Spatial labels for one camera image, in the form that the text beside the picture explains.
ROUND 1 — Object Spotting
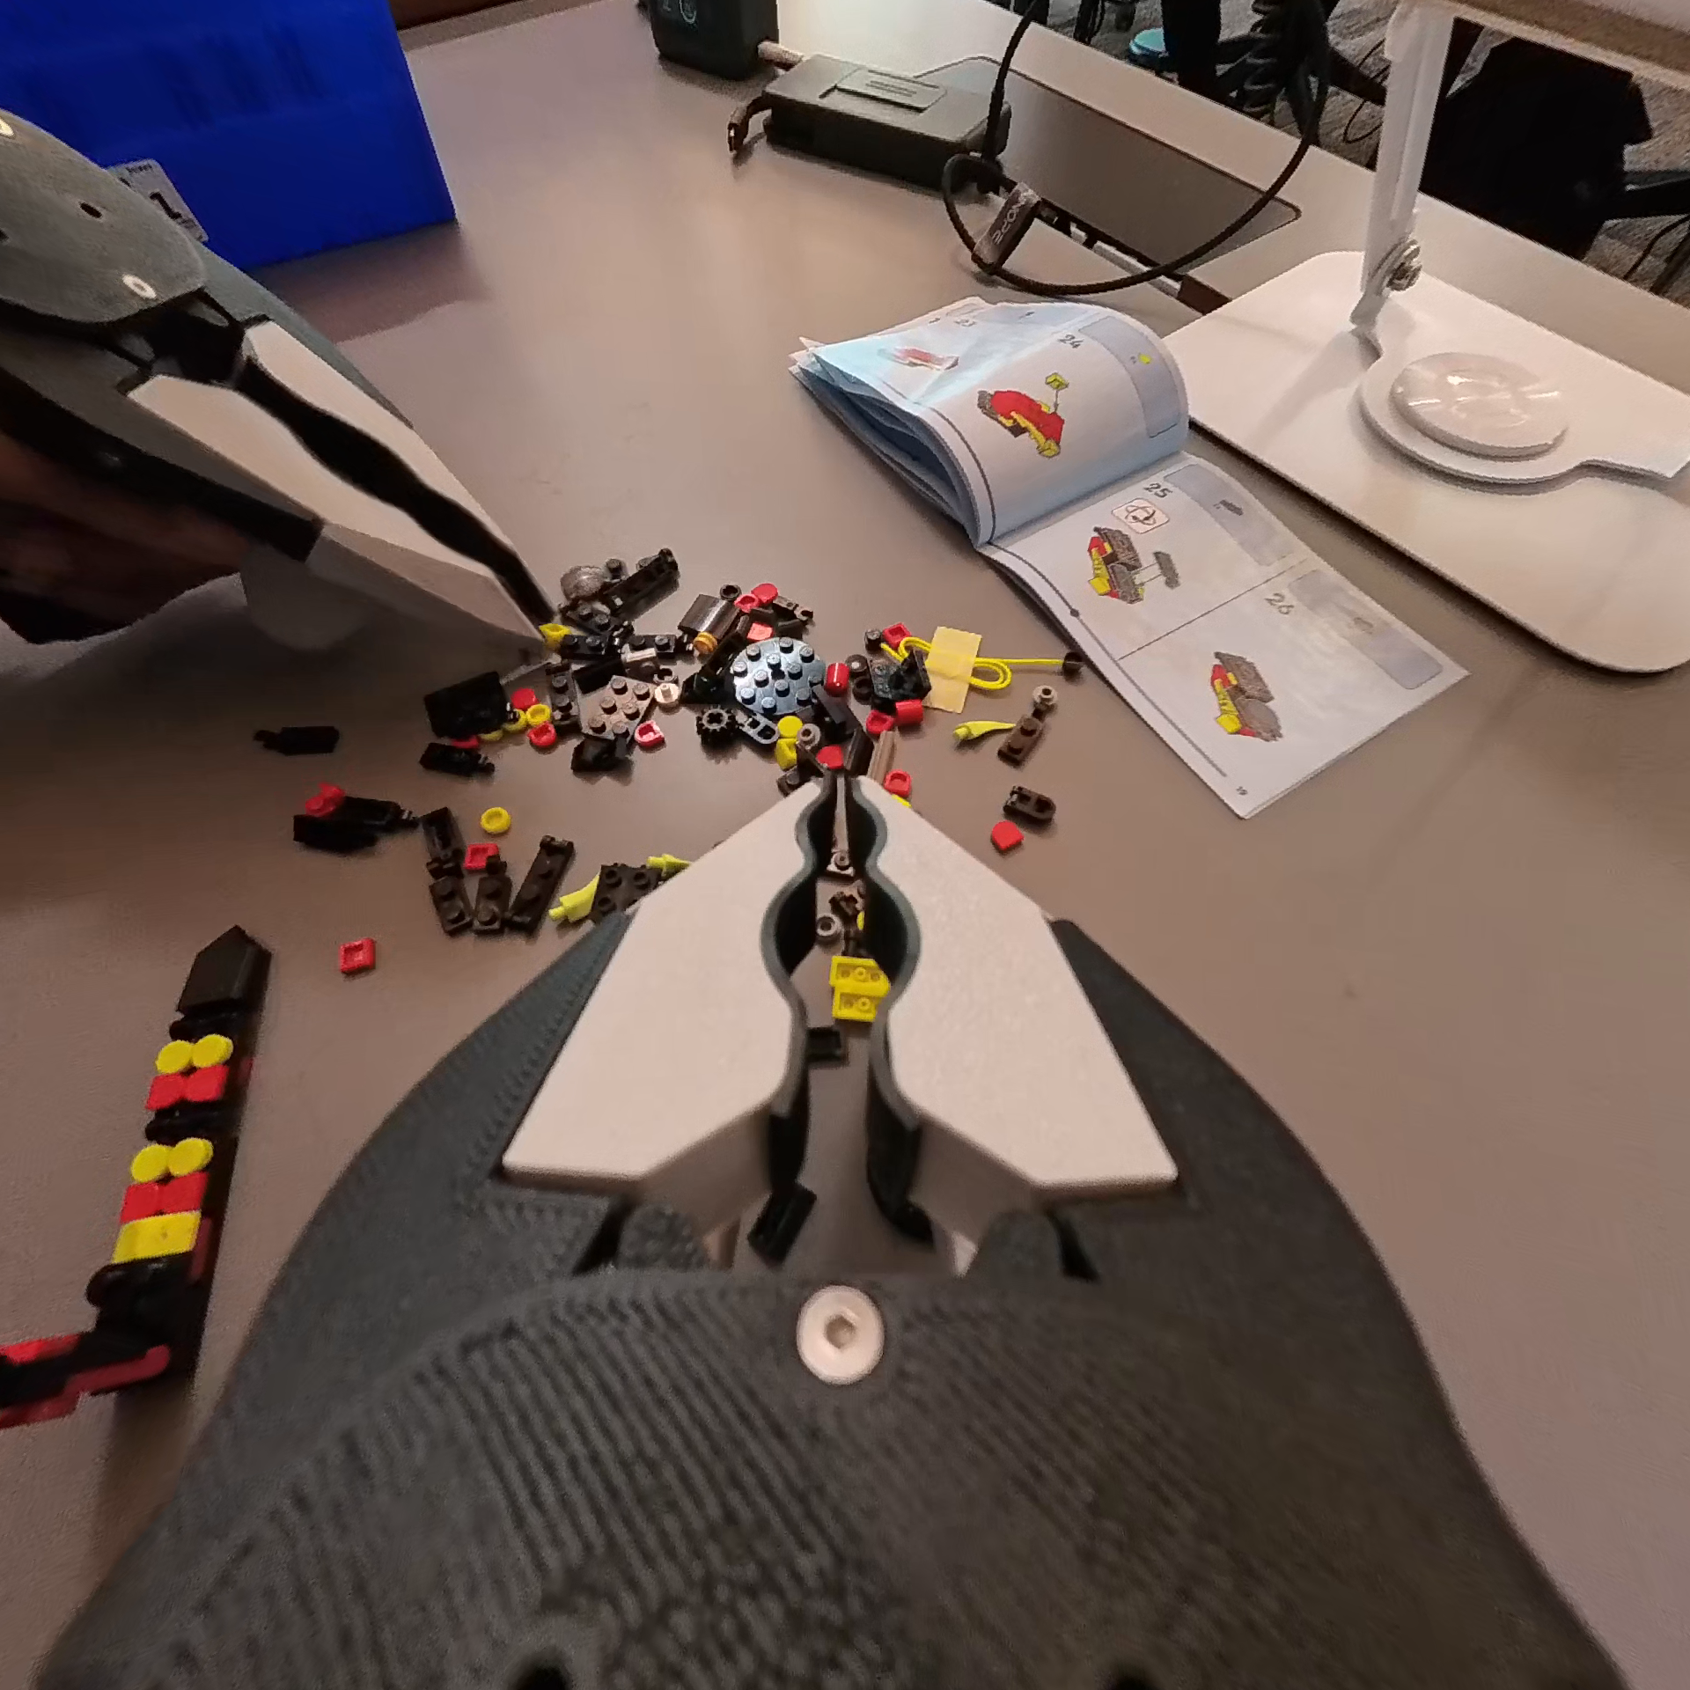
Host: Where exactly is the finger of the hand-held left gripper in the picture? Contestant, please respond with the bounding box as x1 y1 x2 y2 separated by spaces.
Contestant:
129 376 553 656
242 319 559 633

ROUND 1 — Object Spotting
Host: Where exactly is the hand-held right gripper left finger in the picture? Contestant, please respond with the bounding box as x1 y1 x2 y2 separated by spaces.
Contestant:
502 777 847 1266

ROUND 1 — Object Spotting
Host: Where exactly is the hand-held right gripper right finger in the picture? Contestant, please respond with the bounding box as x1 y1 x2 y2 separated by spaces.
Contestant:
855 777 1182 1272

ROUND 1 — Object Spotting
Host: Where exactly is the pile of lego pieces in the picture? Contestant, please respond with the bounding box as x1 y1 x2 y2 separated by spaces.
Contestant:
253 547 1091 1071

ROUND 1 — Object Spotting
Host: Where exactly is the round dark blue lego plate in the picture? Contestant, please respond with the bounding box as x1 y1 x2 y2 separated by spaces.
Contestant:
730 638 831 729

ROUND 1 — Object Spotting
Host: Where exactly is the long black lego assembly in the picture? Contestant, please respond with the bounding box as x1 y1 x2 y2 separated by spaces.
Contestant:
0 924 273 1430

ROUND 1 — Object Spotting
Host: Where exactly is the lego instruction booklet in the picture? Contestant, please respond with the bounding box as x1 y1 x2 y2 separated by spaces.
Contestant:
789 297 1471 821

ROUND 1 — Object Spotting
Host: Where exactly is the person's left hand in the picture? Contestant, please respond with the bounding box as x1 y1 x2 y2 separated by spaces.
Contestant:
0 433 253 646

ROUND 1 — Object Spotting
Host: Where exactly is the blue plastic bin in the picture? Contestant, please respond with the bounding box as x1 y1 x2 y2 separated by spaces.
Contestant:
0 0 458 274

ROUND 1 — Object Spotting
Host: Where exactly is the black battery device with display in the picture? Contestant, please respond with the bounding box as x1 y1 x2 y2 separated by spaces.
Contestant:
642 0 782 68

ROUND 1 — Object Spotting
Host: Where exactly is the flat black adapter box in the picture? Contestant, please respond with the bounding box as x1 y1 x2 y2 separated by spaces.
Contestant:
761 54 1016 186

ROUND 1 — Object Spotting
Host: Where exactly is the white lamp stand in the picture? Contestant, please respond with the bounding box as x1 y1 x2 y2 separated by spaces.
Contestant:
1161 0 1690 676

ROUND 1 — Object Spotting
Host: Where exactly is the dark desk hatch cover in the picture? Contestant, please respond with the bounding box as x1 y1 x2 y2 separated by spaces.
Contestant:
977 58 1304 287

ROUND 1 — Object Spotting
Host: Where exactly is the yellow lego string on holder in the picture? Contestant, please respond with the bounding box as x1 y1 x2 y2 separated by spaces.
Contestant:
877 628 1088 716

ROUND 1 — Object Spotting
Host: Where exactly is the long black cable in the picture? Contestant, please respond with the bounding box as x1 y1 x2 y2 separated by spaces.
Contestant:
939 0 1325 300

